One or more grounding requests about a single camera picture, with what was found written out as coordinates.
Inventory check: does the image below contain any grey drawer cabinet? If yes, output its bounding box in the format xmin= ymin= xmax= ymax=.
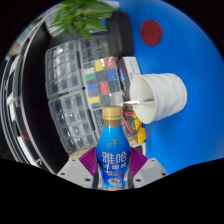
xmin=90 ymin=107 xmax=105 ymax=141
xmin=48 ymin=90 xmax=98 ymax=154
xmin=44 ymin=39 xmax=83 ymax=99
xmin=77 ymin=34 xmax=112 ymax=66

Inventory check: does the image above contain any green potted plant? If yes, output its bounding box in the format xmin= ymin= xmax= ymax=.
xmin=49 ymin=0 xmax=118 ymax=40

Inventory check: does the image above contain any dark overhead shelf unit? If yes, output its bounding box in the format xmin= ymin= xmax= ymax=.
xmin=0 ymin=49 xmax=64 ymax=168

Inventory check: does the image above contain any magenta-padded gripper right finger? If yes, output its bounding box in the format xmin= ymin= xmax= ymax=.
xmin=128 ymin=147 xmax=169 ymax=190

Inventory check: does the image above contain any black labelled box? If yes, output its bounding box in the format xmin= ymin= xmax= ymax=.
xmin=118 ymin=56 xmax=142 ymax=93

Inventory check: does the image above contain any white ribbed cup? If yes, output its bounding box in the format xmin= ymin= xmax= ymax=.
xmin=129 ymin=73 xmax=188 ymax=125

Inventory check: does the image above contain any yellow multimeter with red leads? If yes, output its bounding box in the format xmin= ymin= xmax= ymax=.
xmin=121 ymin=106 xmax=148 ymax=145

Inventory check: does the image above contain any clear box with coloured compartments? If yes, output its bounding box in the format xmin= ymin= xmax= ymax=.
xmin=81 ymin=56 xmax=124 ymax=109

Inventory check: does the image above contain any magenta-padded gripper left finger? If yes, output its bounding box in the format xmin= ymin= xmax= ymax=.
xmin=56 ymin=147 xmax=99 ymax=190

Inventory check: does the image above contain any flat round red coaster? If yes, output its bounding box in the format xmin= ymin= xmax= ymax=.
xmin=140 ymin=19 xmax=164 ymax=47

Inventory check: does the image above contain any metal spoon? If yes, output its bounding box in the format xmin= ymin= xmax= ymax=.
xmin=117 ymin=97 xmax=155 ymax=107

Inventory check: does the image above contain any blue drink bottle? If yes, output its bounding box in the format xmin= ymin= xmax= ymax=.
xmin=95 ymin=105 xmax=132 ymax=192

